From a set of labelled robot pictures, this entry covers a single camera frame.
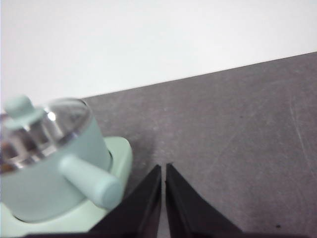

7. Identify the glass lid with green knob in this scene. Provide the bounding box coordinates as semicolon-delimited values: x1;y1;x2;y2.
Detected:
0;95;92;172

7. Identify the green steamer pot with handle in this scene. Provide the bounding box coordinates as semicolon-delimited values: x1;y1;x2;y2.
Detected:
0;98;124;223

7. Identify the green breakfast machine base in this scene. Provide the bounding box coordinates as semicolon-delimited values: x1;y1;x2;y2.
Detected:
0;136;133;235

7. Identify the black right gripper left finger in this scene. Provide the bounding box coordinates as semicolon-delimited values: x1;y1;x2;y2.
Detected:
90;164;162;238

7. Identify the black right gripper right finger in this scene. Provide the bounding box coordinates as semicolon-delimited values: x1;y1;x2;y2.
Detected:
165;163;245;238

